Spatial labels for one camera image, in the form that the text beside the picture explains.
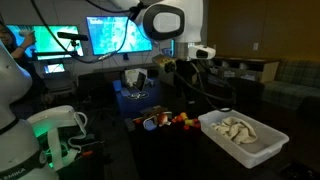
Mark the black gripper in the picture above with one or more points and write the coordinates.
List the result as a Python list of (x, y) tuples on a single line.
[(188, 71)]

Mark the white terry towel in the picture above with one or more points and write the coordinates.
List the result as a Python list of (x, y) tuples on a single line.
[(235, 130)]

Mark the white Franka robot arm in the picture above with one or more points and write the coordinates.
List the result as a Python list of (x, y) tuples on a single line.
[(190, 20)]

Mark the person's raised hand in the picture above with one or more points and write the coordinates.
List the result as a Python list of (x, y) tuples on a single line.
[(28, 40)]

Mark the tan wrist mounted box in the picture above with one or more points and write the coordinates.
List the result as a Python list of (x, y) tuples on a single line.
[(163, 62)]

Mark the blue printed box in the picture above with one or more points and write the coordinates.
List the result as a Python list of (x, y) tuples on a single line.
[(166, 51)]

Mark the yellow ball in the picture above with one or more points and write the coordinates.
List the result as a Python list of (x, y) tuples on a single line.
[(183, 115)]

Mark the small orange toy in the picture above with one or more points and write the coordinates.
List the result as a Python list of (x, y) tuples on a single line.
[(179, 118)]

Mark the yellow toy block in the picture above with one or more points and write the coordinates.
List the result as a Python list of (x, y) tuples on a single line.
[(189, 122)]

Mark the orange round cap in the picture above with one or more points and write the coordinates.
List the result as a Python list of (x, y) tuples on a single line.
[(186, 127)]

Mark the white paper bag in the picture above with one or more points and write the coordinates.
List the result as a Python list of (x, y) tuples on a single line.
[(131, 76)]

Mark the wooden cabinet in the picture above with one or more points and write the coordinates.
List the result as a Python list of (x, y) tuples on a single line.
[(246, 68)]

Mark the blue table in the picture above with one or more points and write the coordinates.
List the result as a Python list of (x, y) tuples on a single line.
[(133, 103)]

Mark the blue cloth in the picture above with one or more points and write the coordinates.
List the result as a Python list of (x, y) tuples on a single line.
[(150, 125)]

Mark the white plastic bin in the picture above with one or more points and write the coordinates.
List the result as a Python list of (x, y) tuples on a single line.
[(243, 136)]

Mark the black office chair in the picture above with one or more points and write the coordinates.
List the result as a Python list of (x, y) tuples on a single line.
[(93, 88)]

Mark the plaid sofa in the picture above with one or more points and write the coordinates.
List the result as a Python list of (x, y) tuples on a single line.
[(293, 83)]

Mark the small lit monitor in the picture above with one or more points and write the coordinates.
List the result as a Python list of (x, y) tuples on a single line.
[(55, 68)]

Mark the wide green-lit monitor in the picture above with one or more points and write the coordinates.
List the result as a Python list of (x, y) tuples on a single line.
[(53, 43)]

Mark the person in dark clothes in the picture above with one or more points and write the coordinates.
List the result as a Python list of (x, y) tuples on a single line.
[(13, 66)]

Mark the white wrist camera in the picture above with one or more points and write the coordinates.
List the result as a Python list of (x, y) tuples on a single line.
[(201, 52)]

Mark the white wall outlet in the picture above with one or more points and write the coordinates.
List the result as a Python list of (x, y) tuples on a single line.
[(255, 46)]

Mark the black camera on tripod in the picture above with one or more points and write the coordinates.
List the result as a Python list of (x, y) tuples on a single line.
[(71, 36)]

